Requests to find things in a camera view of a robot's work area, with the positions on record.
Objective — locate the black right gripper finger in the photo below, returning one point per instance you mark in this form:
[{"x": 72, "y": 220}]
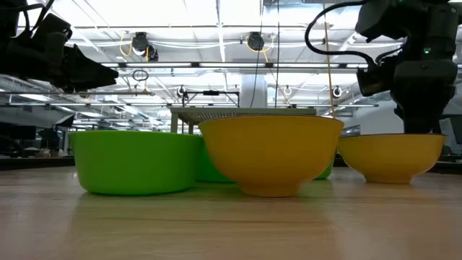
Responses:
[
  {"x": 400, "y": 104},
  {"x": 422, "y": 115}
]

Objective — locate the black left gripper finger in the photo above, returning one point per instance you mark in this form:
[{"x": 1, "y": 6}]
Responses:
[
  {"x": 76, "y": 66},
  {"x": 108, "y": 74}
]

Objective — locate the yellow patterned mini bowl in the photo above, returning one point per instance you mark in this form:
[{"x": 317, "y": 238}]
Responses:
[
  {"x": 391, "y": 159},
  {"x": 270, "y": 155}
]

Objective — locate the green plastic mini bowl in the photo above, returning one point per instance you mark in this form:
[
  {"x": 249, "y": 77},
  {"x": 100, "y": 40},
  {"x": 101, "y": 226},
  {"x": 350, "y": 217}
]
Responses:
[
  {"x": 137, "y": 162},
  {"x": 325, "y": 173},
  {"x": 211, "y": 169}
]

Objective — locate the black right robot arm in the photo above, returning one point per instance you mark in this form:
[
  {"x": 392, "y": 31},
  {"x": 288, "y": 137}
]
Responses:
[{"x": 382, "y": 18}]

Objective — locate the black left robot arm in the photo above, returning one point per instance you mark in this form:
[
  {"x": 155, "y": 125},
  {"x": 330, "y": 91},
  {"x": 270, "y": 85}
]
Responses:
[{"x": 9, "y": 54}]

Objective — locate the small round ceiling reel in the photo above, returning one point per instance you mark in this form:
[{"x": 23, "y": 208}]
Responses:
[
  {"x": 180, "y": 91},
  {"x": 336, "y": 91},
  {"x": 287, "y": 90}
]

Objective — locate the dark desk monitor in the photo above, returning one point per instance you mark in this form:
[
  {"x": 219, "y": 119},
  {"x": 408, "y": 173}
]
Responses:
[{"x": 18, "y": 131}]

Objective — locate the pale green perforated metal shelf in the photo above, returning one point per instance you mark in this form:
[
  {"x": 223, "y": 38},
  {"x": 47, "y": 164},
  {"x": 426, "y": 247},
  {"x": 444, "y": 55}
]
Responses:
[{"x": 216, "y": 111}]

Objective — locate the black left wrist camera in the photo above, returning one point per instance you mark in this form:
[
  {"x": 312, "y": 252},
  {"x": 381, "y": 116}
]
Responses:
[{"x": 54, "y": 27}]

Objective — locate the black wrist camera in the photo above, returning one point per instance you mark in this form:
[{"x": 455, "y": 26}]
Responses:
[
  {"x": 371, "y": 82},
  {"x": 54, "y": 27}
]

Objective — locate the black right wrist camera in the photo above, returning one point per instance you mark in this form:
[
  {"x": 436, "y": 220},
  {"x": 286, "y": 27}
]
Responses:
[{"x": 371, "y": 82}]

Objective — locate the thin black metal bracket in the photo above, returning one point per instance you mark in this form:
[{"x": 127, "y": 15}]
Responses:
[{"x": 211, "y": 92}]

